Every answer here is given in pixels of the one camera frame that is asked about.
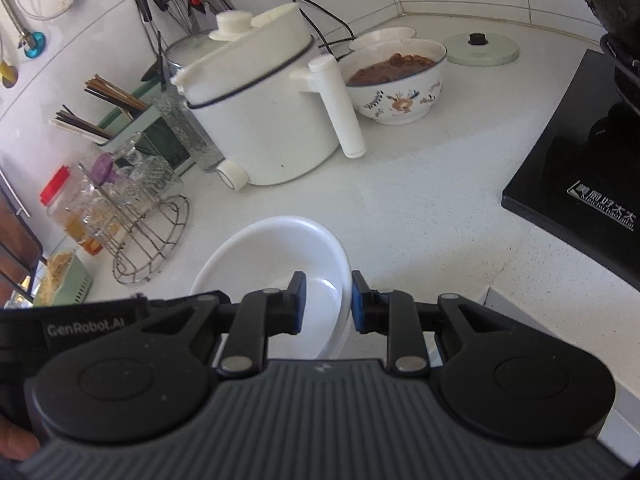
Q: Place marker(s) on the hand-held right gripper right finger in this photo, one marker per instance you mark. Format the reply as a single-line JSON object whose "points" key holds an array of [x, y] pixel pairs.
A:
{"points": [[357, 305]]}

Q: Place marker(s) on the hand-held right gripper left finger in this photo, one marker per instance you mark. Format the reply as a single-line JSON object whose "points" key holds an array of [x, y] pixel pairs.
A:
{"points": [[300, 305]]}

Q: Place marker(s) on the white plastic bowl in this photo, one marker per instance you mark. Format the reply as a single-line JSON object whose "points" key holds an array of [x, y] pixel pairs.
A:
{"points": [[260, 255]]}

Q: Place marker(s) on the person's left hand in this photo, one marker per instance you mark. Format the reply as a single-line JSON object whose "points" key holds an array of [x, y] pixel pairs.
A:
{"points": [[17, 442]]}

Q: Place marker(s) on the green plastic basket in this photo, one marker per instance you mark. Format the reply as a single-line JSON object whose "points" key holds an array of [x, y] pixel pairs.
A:
{"points": [[62, 285]]}

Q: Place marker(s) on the dried bean curd sticks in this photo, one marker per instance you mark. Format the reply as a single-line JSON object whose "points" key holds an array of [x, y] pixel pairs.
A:
{"points": [[57, 265]]}

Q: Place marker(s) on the brown wooden cutting board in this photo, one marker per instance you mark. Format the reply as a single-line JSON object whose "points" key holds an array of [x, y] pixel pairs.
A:
{"points": [[12, 240]]}

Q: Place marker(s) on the red lid plastic jar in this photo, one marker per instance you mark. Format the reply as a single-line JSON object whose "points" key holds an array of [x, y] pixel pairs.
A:
{"points": [[70, 210]]}

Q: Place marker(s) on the crystal cut glass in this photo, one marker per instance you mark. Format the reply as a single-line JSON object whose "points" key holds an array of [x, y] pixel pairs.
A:
{"points": [[156, 172], [131, 157]]}

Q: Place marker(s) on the white electric cooking pot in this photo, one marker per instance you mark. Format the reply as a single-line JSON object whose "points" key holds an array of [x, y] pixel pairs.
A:
{"points": [[260, 110]]}

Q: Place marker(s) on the green chopstick holder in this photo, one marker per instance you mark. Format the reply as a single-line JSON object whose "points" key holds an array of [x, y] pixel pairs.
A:
{"points": [[150, 135]]}

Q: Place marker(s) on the patterned bowl with food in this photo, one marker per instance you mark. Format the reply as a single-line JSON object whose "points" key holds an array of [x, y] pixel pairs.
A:
{"points": [[400, 95]]}

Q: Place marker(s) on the bundle of chopsticks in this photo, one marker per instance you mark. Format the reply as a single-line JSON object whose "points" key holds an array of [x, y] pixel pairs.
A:
{"points": [[110, 95]]}

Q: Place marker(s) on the black stove top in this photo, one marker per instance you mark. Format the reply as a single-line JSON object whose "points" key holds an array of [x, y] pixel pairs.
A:
{"points": [[575, 170]]}

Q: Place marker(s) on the yellow hanging spoon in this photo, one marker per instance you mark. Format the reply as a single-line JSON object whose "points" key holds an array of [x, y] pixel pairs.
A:
{"points": [[7, 74]]}

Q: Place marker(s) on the white ceramic bowl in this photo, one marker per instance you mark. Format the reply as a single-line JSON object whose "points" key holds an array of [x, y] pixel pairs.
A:
{"points": [[382, 36]]}

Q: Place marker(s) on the stainless steel pot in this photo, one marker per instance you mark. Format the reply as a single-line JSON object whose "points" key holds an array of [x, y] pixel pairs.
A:
{"points": [[187, 55]]}

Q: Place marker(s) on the green pot lid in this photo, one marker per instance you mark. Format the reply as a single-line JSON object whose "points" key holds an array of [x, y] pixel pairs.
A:
{"points": [[480, 50]]}

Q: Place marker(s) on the dark metal wok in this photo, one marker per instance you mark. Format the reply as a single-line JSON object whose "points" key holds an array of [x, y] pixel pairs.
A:
{"points": [[610, 10]]}

